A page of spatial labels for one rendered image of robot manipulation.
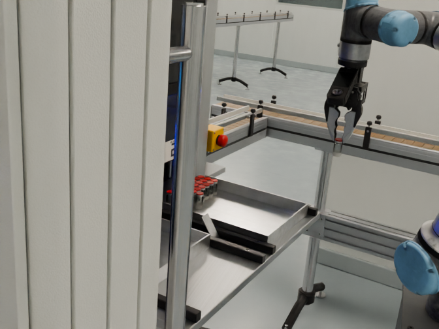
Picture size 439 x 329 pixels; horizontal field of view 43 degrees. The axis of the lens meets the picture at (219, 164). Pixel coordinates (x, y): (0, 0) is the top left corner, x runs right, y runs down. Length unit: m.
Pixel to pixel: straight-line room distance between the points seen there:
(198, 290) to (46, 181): 0.79
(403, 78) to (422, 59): 0.12
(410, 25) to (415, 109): 1.58
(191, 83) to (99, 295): 0.23
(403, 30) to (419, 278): 0.53
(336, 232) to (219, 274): 1.29
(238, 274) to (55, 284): 0.81
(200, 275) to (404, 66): 1.86
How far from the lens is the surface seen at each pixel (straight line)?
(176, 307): 0.69
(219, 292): 1.20
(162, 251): 1.34
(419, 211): 3.00
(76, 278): 0.51
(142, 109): 0.51
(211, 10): 1.67
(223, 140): 1.79
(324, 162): 2.43
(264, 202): 1.65
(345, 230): 2.48
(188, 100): 0.59
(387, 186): 3.00
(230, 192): 1.70
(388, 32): 1.30
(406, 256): 1.26
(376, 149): 2.31
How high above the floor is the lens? 1.51
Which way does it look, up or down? 19 degrees down
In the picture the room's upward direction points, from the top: 5 degrees clockwise
